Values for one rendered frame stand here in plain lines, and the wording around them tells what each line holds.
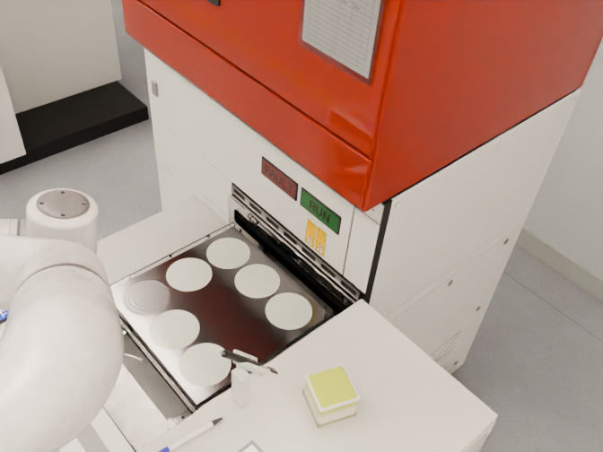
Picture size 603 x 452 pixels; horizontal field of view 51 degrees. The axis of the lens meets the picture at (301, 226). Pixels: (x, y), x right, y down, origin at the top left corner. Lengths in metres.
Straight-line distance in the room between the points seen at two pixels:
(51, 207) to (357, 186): 0.51
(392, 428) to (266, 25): 0.73
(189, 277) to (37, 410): 0.98
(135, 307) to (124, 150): 2.00
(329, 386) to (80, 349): 0.68
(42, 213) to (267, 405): 0.55
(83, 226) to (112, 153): 2.50
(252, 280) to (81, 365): 0.97
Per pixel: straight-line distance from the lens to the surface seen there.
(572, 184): 2.75
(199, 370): 1.27
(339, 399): 1.09
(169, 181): 1.86
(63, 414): 0.47
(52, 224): 0.80
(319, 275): 1.37
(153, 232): 1.64
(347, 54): 0.99
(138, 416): 1.25
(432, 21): 0.97
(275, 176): 1.36
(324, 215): 1.28
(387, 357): 1.23
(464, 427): 1.19
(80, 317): 0.49
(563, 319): 2.80
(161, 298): 1.39
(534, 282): 2.89
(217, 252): 1.47
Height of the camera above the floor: 1.95
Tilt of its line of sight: 43 degrees down
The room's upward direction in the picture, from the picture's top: 6 degrees clockwise
